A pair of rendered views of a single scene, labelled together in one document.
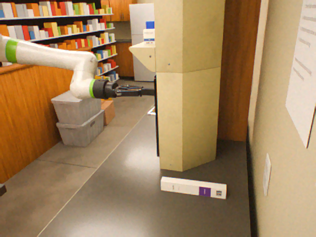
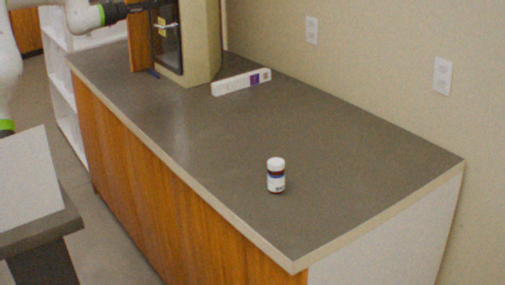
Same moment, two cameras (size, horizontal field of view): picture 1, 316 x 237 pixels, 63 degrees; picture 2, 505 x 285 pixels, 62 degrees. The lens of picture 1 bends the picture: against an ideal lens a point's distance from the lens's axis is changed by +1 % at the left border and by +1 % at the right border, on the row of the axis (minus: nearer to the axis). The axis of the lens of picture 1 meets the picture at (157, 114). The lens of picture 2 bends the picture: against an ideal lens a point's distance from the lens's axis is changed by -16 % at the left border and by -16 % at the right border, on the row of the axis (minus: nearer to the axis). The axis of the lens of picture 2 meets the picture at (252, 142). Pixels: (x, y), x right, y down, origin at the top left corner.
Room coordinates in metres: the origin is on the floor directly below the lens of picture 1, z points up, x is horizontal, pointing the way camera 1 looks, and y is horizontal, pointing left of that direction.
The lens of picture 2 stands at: (-0.30, 1.24, 1.64)
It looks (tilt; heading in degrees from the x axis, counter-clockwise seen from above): 28 degrees down; 309
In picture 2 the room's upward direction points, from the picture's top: 2 degrees counter-clockwise
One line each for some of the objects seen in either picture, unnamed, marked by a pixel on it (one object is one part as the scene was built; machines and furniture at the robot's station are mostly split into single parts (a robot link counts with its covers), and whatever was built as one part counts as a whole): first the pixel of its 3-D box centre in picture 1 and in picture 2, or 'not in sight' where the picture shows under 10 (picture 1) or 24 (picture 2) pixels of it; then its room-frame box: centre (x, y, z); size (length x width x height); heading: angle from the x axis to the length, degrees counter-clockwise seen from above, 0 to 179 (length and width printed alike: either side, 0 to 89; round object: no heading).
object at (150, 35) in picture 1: (150, 36); not in sight; (1.16, 0.02, 1.54); 0.05 x 0.05 x 0.06; 80
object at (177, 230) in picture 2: not in sight; (211, 189); (1.00, -0.06, 0.45); 2.05 x 0.67 x 0.90; 163
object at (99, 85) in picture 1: (102, 88); (108, 13); (1.16, 0.25, 1.31); 0.09 x 0.06 x 0.12; 163
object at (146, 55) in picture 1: (153, 53); not in sight; (1.20, 0.01, 1.46); 0.32 x 0.12 x 0.10; 163
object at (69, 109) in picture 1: (79, 105); not in sight; (3.27, 1.06, 0.49); 0.60 x 0.42 x 0.33; 163
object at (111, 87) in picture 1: (117, 90); (126, 9); (1.14, 0.18, 1.31); 0.09 x 0.08 x 0.07; 73
